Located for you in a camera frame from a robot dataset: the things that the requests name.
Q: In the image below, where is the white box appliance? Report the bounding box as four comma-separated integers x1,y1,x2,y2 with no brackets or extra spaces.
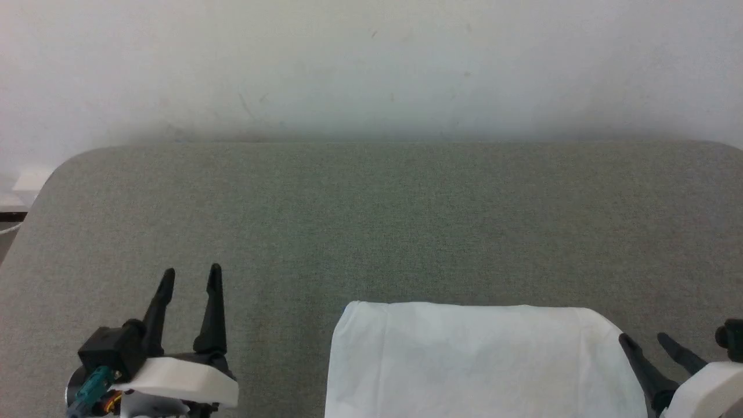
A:
0,165,56,212

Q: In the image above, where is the left cable with teal connector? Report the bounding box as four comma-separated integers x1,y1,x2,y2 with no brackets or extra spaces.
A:
65,366,117,418

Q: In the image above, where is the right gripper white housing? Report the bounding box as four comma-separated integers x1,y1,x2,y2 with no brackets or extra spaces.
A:
618,331,743,418

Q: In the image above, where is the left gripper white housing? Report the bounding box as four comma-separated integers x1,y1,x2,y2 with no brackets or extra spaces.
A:
65,263,240,408

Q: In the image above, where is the white shirt with blue trim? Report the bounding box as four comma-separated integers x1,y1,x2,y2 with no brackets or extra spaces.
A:
324,301,650,418

